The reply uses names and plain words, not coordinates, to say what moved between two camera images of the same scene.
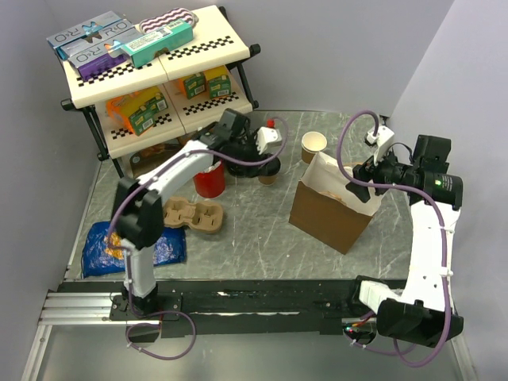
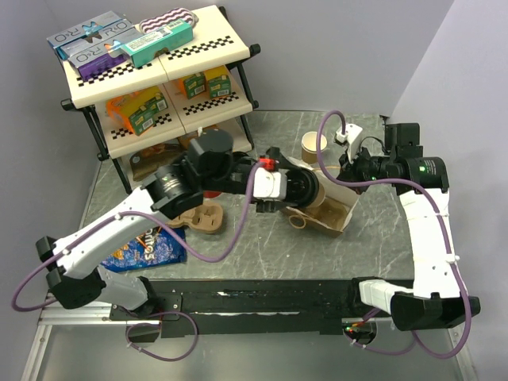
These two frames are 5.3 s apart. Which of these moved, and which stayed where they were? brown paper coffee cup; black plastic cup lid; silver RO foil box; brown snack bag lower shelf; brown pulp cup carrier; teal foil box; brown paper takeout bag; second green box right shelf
Moved: brown paper coffee cup; brown paper takeout bag; black plastic cup lid
Stayed: second green box right shelf; brown snack bag lower shelf; silver RO foil box; brown pulp cup carrier; teal foil box
